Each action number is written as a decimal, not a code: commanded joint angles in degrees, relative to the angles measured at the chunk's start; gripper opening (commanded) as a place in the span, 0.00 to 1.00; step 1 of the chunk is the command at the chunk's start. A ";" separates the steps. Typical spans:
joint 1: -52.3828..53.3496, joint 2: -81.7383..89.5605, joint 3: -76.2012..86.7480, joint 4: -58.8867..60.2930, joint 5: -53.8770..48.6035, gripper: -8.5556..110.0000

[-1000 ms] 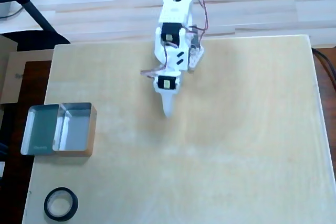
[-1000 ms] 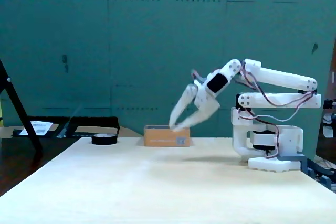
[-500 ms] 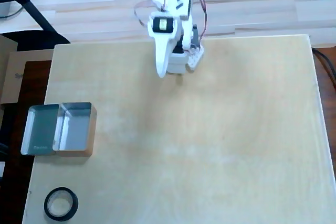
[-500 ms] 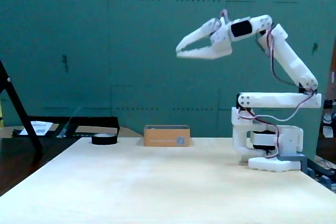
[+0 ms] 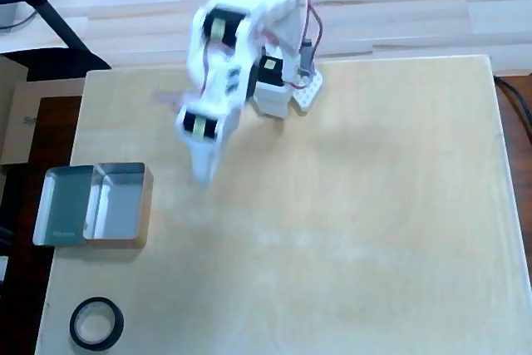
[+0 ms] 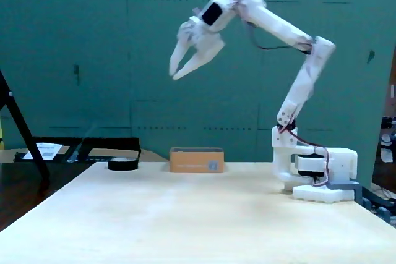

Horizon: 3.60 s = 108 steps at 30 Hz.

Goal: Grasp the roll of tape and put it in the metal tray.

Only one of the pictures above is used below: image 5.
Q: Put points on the orange rectangular box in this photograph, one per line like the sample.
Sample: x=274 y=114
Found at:
x=120 y=205

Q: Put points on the brown cardboard box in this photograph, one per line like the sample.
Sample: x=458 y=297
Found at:
x=29 y=122

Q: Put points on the black tape roll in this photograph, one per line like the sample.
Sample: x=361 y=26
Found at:
x=75 y=332

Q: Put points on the grey table clamp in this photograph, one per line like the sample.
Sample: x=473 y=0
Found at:
x=306 y=57

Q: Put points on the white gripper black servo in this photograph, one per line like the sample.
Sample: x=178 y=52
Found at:
x=200 y=127

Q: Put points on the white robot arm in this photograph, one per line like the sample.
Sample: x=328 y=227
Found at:
x=249 y=31

